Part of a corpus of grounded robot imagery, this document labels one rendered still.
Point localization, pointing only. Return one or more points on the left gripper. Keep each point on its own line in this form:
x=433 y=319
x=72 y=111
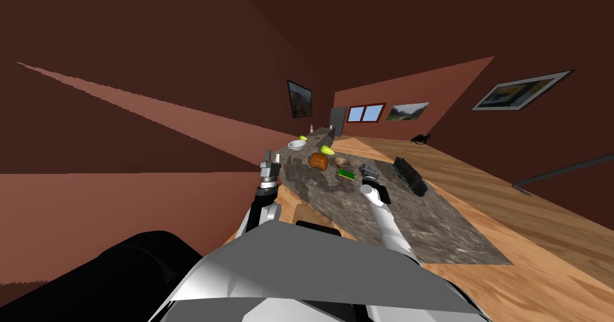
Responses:
x=269 y=172

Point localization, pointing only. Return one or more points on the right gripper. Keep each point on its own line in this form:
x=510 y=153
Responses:
x=370 y=173

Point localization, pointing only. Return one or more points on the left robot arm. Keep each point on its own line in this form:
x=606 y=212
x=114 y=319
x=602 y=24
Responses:
x=110 y=283

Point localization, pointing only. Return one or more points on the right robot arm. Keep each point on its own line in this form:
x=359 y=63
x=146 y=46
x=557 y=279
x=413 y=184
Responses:
x=391 y=228

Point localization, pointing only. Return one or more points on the green sponge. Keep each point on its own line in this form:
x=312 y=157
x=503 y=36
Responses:
x=346 y=174

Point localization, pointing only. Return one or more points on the white bowl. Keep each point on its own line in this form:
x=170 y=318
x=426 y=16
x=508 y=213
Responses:
x=297 y=145

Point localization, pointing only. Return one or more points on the wooden bowl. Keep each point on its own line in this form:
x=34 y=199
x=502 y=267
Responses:
x=342 y=162

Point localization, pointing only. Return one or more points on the black toaster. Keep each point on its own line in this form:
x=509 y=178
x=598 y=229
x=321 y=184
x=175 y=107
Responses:
x=410 y=176

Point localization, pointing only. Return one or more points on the brown bread loaf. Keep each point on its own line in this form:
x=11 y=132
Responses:
x=319 y=162

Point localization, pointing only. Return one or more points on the yellow corn cob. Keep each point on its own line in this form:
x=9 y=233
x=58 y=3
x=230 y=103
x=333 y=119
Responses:
x=327 y=150

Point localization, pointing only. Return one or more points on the red-framed window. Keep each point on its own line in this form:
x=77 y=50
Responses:
x=365 y=113

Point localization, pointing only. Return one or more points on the dark grey door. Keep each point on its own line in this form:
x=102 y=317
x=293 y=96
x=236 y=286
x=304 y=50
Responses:
x=338 y=121

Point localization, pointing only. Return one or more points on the small black floor object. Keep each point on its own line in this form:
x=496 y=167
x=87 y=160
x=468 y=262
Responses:
x=421 y=139

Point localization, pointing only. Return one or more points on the dark-framed landscape picture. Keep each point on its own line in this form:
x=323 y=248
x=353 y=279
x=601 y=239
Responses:
x=300 y=99

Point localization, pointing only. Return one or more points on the unframed landscape picture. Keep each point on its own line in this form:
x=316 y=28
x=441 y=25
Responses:
x=407 y=112

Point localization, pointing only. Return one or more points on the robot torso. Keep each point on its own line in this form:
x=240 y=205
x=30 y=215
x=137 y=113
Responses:
x=307 y=269

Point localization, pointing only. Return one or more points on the white-framed picture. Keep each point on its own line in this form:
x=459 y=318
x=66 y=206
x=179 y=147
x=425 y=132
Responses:
x=518 y=93

